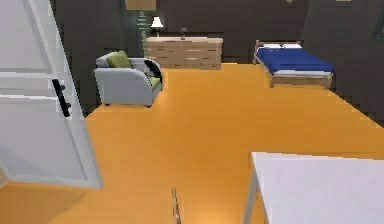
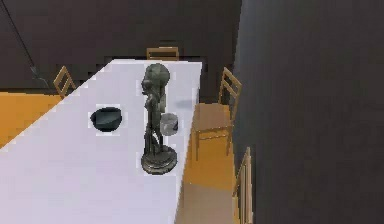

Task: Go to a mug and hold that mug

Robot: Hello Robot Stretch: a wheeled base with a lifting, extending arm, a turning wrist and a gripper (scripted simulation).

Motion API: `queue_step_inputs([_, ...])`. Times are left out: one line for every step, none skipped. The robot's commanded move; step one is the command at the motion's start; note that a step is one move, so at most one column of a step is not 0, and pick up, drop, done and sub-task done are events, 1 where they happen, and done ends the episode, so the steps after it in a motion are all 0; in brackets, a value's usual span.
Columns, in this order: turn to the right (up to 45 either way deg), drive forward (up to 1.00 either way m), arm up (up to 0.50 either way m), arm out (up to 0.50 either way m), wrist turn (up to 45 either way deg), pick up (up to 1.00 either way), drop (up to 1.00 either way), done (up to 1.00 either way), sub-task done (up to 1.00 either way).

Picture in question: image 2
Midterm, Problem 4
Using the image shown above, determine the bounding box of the dark bronze statue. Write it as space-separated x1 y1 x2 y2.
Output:
140 62 178 176

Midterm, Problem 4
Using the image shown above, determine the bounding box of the grey mug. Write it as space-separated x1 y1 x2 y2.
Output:
160 112 179 136

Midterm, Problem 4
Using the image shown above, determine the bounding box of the white table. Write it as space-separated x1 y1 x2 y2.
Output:
0 59 204 224

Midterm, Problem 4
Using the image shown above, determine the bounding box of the wooden chair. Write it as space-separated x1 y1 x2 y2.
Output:
192 66 243 162
232 146 254 224
146 46 180 62
53 65 77 99

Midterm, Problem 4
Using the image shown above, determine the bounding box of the black bowl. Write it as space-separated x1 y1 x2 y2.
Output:
90 106 123 133

